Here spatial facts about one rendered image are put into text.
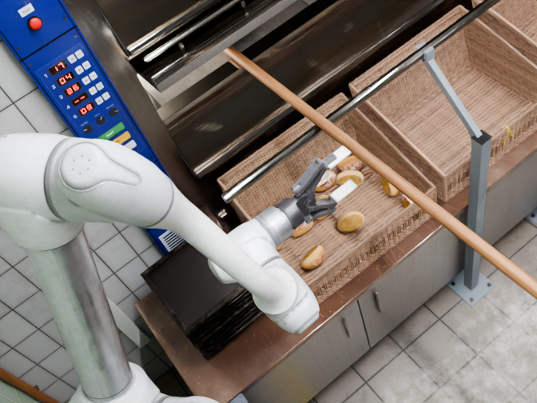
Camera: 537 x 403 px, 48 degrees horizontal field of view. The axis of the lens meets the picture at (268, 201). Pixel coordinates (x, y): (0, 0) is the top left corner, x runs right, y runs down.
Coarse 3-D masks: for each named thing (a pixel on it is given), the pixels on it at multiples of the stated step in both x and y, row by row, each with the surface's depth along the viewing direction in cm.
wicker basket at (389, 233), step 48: (336, 96) 211; (336, 144) 221; (384, 144) 206; (288, 192) 219; (384, 192) 215; (432, 192) 194; (288, 240) 213; (336, 240) 209; (384, 240) 197; (336, 288) 198
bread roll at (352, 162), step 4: (352, 156) 220; (344, 160) 220; (348, 160) 219; (352, 160) 219; (356, 160) 219; (340, 164) 220; (344, 164) 219; (348, 164) 219; (352, 164) 219; (356, 164) 219; (360, 164) 220; (340, 168) 221; (344, 168) 220; (348, 168) 219; (352, 168) 219; (356, 168) 220
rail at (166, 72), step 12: (276, 0) 156; (252, 12) 155; (240, 24) 154; (216, 36) 152; (228, 36) 154; (204, 48) 152; (180, 60) 150; (192, 60) 152; (168, 72) 150; (156, 84) 150
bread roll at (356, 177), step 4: (344, 172) 217; (348, 172) 216; (352, 172) 216; (356, 172) 216; (360, 172) 217; (340, 176) 217; (344, 176) 216; (348, 176) 216; (352, 176) 215; (356, 176) 215; (360, 176) 215; (336, 180) 218; (340, 180) 217; (344, 180) 217; (352, 180) 216; (356, 180) 216; (360, 180) 216; (340, 184) 218; (356, 184) 217
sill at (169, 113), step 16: (320, 0) 192; (336, 0) 190; (352, 0) 194; (304, 16) 189; (320, 16) 189; (272, 32) 188; (288, 32) 186; (304, 32) 189; (256, 48) 186; (272, 48) 185; (224, 64) 185; (256, 64) 185; (208, 80) 182; (224, 80) 181; (192, 96) 180; (208, 96) 181; (160, 112) 179; (176, 112) 178; (192, 112) 181
